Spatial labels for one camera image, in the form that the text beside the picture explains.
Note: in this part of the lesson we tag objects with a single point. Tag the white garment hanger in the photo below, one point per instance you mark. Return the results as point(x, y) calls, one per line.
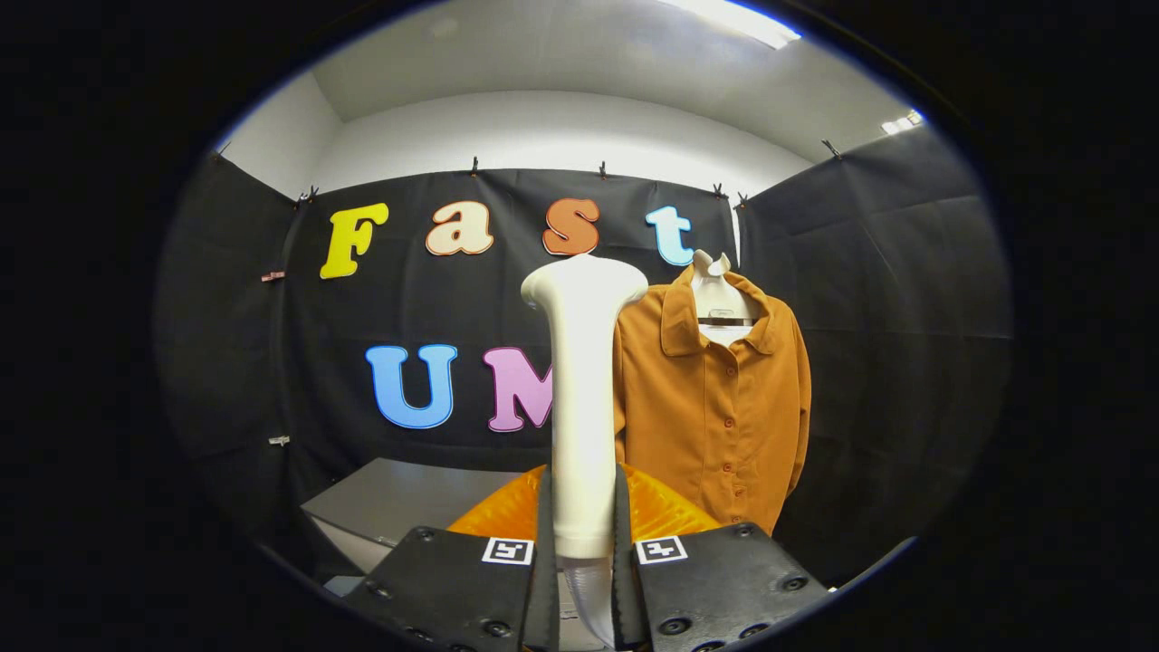
point(720, 294)

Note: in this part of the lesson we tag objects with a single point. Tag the row of black cloth clips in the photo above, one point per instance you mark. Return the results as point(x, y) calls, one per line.
point(474, 167)

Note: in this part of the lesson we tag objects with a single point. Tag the long ceiling light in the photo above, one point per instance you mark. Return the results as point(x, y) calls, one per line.
point(742, 18)

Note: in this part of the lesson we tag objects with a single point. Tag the grey cabinet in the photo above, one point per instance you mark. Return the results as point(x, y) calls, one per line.
point(407, 493)

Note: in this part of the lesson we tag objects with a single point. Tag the small ceiling light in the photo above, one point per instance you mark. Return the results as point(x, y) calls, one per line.
point(901, 122)

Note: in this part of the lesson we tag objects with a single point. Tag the white garment steamer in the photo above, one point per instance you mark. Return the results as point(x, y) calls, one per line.
point(581, 407)

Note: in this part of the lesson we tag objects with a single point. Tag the orange button-up shirt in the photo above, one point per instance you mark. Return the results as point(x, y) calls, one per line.
point(706, 407)

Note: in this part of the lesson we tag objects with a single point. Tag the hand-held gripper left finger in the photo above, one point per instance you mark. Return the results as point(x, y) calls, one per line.
point(543, 607)

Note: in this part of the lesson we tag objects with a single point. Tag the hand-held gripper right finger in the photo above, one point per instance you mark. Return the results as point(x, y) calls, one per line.
point(627, 607)

